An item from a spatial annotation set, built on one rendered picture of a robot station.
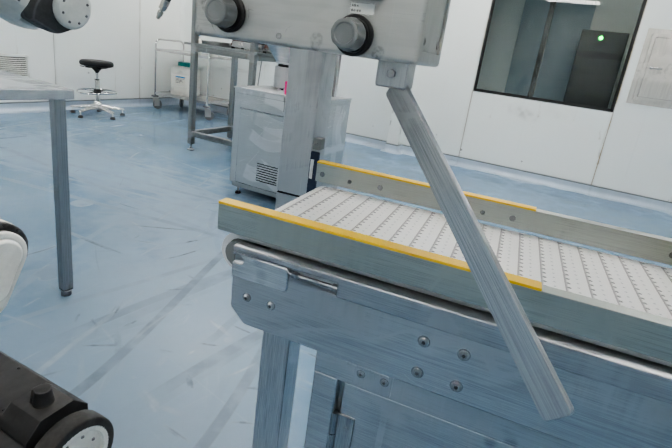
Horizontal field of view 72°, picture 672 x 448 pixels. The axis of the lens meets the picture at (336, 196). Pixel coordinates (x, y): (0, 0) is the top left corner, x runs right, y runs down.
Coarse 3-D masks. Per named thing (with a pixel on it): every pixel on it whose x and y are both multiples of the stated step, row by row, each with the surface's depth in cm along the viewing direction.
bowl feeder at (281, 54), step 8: (272, 48) 316; (280, 48) 312; (288, 48) 311; (280, 56) 318; (288, 56) 316; (280, 64) 325; (288, 64) 321; (280, 72) 323; (280, 80) 324; (280, 88) 327
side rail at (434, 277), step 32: (224, 224) 52; (256, 224) 51; (288, 224) 49; (320, 256) 49; (352, 256) 47; (384, 256) 46; (448, 288) 44; (544, 288) 42; (544, 320) 42; (576, 320) 41; (608, 320) 40; (640, 320) 39; (640, 352) 39
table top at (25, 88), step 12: (0, 72) 182; (0, 84) 155; (12, 84) 158; (24, 84) 161; (36, 84) 165; (48, 84) 169; (0, 96) 147; (12, 96) 150; (24, 96) 152; (36, 96) 155; (48, 96) 159; (60, 96) 162; (72, 96) 165
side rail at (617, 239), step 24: (336, 168) 75; (384, 192) 73; (408, 192) 72; (432, 192) 70; (480, 216) 68; (504, 216) 67; (528, 216) 66; (552, 216) 65; (576, 240) 64; (600, 240) 63; (624, 240) 62; (648, 240) 61
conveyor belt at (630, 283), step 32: (320, 192) 73; (352, 224) 61; (384, 224) 63; (416, 224) 64; (480, 224) 68; (224, 256) 56; (448, 256) 55; (512, 256) 58; (544, 256) 59; (576, 256) 61; (608, 256) 62; (416, 288) 47; (576, 288) 51; (608, 288) 52; (640, 288) 53
